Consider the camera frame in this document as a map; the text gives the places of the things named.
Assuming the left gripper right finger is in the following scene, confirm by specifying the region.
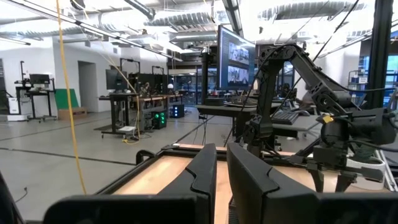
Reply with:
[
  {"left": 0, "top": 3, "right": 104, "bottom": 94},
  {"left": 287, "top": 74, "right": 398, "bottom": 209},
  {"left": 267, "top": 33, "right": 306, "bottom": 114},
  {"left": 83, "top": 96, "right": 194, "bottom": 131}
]
[{"left": 226, "top": 142, "right": 318, "bottom": 224}]

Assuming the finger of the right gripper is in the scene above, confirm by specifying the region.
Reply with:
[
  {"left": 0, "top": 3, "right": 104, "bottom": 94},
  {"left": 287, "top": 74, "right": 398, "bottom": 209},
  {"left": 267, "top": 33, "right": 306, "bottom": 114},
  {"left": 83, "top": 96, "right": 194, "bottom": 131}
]
[
  {"left": 310, "top": 169, "right": 325, "bottom": 193},
  {"left": 335, "top": 172, "right": 358, "bottom": 193}
]

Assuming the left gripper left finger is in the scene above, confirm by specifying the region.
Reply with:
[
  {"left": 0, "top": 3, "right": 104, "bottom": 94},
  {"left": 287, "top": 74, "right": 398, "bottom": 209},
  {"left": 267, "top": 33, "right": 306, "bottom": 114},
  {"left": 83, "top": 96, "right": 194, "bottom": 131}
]
[{"left": 158, "top": 142, "right": 218, "bottom": 224}]

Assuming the black keyboard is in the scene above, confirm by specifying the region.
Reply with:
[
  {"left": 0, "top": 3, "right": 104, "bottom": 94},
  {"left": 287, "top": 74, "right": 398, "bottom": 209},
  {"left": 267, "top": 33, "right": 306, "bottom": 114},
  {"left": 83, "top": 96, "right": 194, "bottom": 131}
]
[{"left": 271, "top": 111, "right": 300, "bottom": 126}]

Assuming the black desk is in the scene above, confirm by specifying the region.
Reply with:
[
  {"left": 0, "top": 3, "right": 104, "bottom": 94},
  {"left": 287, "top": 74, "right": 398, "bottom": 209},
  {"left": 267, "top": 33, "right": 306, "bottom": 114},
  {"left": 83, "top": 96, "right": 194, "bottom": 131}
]
[{"left": 195, "top": 103, "right": 282, "bottom": 138}]

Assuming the computer with blue lights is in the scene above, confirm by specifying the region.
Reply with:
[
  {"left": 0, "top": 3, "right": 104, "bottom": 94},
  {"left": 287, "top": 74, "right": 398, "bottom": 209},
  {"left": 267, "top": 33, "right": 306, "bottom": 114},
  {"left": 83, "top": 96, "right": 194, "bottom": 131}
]
[{"left": 170, "top": 104, "right": 185, "bottom": 119}]

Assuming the computer with green lights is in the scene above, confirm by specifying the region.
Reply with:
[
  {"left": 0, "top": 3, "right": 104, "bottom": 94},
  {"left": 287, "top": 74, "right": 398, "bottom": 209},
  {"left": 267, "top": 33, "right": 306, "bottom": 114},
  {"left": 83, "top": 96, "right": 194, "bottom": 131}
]
[{"left": 151, "top": 109, "right": 168, "bottom": 130}]

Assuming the wooden workbench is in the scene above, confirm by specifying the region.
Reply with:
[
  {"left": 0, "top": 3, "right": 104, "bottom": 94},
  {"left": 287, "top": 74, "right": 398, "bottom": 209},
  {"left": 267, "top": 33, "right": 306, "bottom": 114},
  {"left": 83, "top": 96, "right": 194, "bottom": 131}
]
[{"left": 133, "top": 93, "right": 184, "bottom": 131}]

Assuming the black-legged desk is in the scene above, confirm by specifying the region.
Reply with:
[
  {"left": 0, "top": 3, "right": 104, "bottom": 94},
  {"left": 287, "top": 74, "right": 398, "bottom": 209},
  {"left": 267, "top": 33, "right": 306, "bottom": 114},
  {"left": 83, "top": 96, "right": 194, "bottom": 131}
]
[{"left": 98, "top": 92, "right": 140, "bottom": 138}]

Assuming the large black monitor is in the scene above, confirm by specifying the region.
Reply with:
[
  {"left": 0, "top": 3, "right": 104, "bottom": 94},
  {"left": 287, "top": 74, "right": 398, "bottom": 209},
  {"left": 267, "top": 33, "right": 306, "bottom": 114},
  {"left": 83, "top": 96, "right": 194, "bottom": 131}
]
[{"left": 216, "top": 25, "right": 256, "bottom": 91}]

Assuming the small black monitor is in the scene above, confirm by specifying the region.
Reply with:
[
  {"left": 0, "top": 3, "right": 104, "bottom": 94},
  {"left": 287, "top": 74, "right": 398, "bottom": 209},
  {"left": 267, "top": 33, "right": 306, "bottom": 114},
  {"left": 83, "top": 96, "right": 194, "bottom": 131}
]
[{"left": 105, "top": 68, "right": 128, "bottom": 91}]

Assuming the brown cardboard box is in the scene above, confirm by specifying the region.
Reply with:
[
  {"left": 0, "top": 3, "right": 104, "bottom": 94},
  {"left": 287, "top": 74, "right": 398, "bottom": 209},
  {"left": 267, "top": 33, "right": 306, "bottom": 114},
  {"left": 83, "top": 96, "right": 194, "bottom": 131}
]
[{"left": 57, "top": 107, "right": 88, "bottom": 121}]

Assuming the green board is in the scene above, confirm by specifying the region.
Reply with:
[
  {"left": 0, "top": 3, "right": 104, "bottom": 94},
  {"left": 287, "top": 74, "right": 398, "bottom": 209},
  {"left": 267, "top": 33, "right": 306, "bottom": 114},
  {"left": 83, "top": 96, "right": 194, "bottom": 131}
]
[{"left": 55, "top": 88, "right": 80, "bottom": 110}]

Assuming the black workstation cart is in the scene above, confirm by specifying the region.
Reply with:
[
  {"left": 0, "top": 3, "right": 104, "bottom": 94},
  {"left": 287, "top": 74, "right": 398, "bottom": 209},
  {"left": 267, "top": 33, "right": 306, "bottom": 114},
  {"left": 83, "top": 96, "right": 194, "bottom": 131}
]
[{"left": 14, "top": 60, "right": 57, "bottom": 122}]

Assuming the white box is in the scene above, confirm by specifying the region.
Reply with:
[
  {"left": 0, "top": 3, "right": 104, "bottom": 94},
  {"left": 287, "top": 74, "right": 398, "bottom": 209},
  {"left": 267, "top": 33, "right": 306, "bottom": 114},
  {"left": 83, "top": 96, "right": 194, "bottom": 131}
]
[{"left": 6, "top": 97, "right": 29, "bottom": 122}]

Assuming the black rig post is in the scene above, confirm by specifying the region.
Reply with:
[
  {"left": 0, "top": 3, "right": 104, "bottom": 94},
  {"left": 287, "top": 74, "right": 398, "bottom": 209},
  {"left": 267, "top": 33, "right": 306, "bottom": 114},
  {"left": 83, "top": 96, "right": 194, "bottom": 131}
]
[{"left": 366, "top": 0, "right": 394, "bottom": 110}]

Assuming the yellow cable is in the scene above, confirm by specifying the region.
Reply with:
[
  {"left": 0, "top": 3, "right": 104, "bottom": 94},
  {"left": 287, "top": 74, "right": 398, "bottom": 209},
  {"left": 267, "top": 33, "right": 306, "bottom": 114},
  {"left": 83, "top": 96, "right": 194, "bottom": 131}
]
[{"left": 55, "top": 0, "right": 88, "bottom": 196}]

